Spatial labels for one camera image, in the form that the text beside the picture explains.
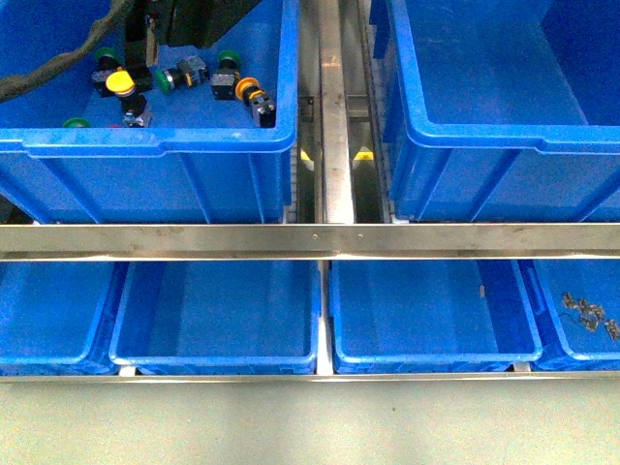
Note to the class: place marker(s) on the green push button near front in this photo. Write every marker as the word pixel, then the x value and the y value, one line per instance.
pixel 76 122

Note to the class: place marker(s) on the steel lower front rail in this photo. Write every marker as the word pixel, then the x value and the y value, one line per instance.
pixel 333 378

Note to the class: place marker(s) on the yellow lying push button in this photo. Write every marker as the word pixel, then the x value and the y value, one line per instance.
pixel 261 105

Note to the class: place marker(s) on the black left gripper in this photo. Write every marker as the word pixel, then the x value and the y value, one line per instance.
pixel 177 23

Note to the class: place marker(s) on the blue lower bin far left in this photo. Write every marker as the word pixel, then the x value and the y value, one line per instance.
pixel 57 318

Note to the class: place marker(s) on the blue lower bin far right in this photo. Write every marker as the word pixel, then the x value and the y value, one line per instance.
pixel 567 346

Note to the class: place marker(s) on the steel centre divider rail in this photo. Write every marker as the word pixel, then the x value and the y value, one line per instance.
pixel 335 174

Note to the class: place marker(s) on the blue bin with buttons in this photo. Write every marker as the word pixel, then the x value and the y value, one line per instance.
pixel 200 160

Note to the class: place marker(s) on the blue centre bin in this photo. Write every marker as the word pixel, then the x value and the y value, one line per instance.
pixel 500 111

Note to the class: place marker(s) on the steel front shelf rail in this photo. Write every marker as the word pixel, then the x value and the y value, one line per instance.
pixel 322 242

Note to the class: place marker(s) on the green lying push button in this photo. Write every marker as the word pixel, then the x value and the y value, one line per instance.
pixel 189 72

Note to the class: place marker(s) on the yellow upright push button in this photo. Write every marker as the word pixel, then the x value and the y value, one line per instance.
pixel 136 112

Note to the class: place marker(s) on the green button red contact block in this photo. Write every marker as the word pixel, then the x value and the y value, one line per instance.
pixel 224 79

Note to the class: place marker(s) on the small dark metal parts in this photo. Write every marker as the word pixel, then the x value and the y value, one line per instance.
pixel 589 315

